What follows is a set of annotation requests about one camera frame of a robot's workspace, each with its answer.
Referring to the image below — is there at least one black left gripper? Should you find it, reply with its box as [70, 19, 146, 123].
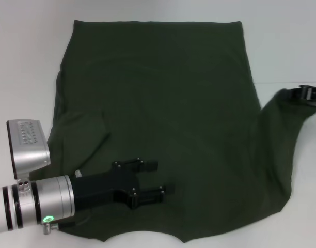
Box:
[70, 158, 176, 210]

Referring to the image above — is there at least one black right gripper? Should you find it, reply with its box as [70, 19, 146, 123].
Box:
[287, 85, 316, 108]

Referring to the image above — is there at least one dark green shirt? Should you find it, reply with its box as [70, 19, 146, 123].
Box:
[45, 19, 316, 244]

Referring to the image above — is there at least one left arm cable with plug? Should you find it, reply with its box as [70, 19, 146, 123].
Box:
[43, 221, 78, 235]

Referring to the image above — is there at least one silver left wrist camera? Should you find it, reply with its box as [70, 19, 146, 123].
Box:
[6, 119, 51, 179]

